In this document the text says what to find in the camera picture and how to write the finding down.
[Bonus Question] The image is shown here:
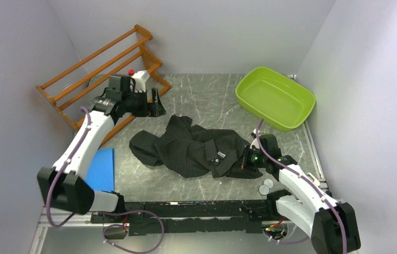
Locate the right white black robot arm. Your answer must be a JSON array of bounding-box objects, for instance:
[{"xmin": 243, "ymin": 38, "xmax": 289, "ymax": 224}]
[{"xmin": 241, "ymin": 133, "xmax": 361, "ymax": 253}]

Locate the blue flat mat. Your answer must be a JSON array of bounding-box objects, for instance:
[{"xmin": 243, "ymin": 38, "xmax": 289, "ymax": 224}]
[{"xmin": 85, "ymin": 148, "xmax": 115, "ymax": 192}]

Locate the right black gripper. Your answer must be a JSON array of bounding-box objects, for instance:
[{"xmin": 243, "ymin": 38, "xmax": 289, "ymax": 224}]
[{"xmin": 232, "ymin": 144, "xmax": 267, "ymax": 173}]

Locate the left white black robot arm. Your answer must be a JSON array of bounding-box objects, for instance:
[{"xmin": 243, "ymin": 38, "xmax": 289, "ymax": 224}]
[{"xmin": 37, "ymin": 70, "xmax": 166, "ymax": 222}]

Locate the black pinstriped shirt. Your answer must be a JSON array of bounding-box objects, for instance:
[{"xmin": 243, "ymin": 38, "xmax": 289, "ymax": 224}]
[{"xmin": 129, "ymin": 115, "xmax": 262, "ymax": 179}]

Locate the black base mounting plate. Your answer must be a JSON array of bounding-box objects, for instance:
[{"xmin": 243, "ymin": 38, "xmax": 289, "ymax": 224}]
[{"xmin": 91, "ymin": 199, "xmax": 282, "ymax": 236}]

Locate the lime green plastic basin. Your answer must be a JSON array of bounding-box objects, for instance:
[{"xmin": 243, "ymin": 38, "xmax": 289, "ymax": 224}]
[{"xmin": 235, "ymin": 67, "xmax": 317, "ymax": 132}]

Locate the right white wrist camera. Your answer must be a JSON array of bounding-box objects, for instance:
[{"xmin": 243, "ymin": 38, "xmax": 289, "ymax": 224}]
[{"xmin": 250, "ymin": 129, "xmax": 259, "ymax": 149}]

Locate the orange wooden shoe rack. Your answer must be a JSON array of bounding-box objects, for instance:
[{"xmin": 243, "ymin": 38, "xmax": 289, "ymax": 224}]
[{"xmin": 36, "ymin": 24, "xmax": 172, "ymax": 145}]

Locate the aluminium frame rail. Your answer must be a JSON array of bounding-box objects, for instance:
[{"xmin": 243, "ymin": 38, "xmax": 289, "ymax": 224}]
[{"xmin": 38, "ymin": 199, "xmax": 326, "ymax": 228}]

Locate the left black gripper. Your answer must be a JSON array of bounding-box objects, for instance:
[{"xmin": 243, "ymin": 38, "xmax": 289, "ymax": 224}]
[{"xmin": 122, "ymin": 88, "xmax": 166, "ymax": 117}]

